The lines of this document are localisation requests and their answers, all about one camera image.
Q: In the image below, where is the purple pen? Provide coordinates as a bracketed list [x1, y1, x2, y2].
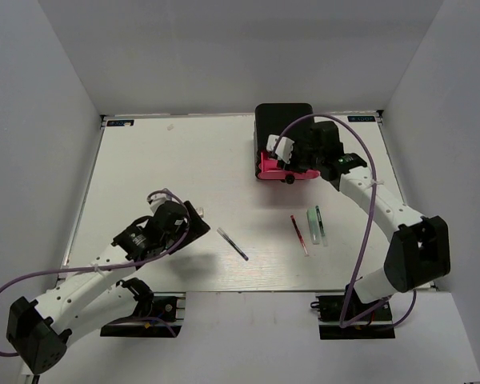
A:
[217, 227, 249, 262]

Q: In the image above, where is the pink drawer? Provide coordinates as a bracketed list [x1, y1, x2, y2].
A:
[255, 150, 320, 184]

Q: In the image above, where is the green capped highlighter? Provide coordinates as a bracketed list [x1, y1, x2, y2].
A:
[306, 208, 321, 245]

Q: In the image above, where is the dark green pen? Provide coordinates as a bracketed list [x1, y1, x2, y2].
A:
[315, 205, 328, 247]

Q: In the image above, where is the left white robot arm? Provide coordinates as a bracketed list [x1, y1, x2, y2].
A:
[6, 198, 210, 375]

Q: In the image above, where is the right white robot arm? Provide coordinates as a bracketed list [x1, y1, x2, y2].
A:
[275, 121, 451, 319]

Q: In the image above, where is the right blue label sticker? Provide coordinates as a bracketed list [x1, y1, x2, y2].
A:
[347, 115, 376, 122]

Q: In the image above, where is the blue label sticker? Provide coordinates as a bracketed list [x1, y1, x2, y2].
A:
[106, 119, 134, 127]
[347, 115, 376, 122]

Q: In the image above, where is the black drawer cabinet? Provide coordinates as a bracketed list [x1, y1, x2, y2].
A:
[254, 103, 313, 166]

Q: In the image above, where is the red pen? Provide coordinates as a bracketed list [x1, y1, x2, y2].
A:
[290, 215, 309, 257]

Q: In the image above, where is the left blue label sticker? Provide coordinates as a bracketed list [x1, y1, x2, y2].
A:
[106, 119, 134, 127]

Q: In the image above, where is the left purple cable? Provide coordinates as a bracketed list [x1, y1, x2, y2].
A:
[0, 190, 192, 357]

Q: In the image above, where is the purple cable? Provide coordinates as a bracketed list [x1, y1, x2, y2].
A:
[274, 113, 418, 330]
[0, 190, 192, 357]

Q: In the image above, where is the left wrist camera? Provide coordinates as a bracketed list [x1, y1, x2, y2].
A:
[146, 188, 176, 214]

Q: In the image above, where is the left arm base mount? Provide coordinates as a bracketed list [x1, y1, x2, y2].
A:
[100, 278, 186, 338]

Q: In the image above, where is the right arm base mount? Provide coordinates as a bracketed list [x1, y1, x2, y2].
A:
[310, 294, 395, 341]

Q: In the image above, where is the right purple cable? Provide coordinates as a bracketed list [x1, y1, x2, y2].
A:
[274, 113, 418, 330]

